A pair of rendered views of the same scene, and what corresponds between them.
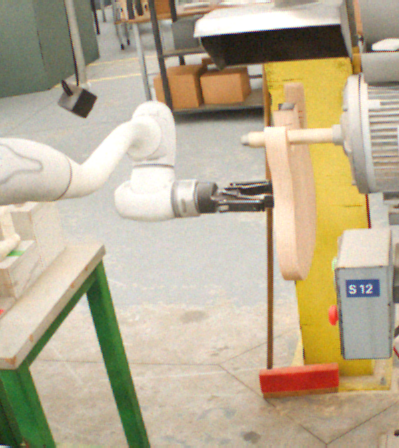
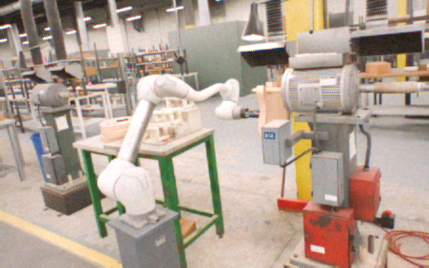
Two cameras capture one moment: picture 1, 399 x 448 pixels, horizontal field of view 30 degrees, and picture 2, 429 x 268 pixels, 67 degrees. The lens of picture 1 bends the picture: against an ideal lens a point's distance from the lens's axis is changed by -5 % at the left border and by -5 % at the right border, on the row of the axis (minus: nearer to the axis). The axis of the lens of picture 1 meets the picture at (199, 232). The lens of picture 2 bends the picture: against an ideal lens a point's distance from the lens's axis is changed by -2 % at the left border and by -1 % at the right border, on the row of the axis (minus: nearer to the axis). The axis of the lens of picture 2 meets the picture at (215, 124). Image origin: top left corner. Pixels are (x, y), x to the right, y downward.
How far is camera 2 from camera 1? 66 cm
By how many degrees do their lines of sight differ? 19
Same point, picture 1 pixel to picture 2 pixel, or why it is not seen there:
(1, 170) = (161, 82)
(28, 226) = (186, 117)
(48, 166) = (178, 85)
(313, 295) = (302, 169)
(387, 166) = (293, 99)
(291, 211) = (264, 116)
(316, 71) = not seen: hidden behind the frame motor
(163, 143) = (232, 93)
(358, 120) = (284, 81)
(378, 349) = (276, 161)
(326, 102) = not seen: hidden behind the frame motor
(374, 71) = (293, 64)
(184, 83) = not seen: hidden behind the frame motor
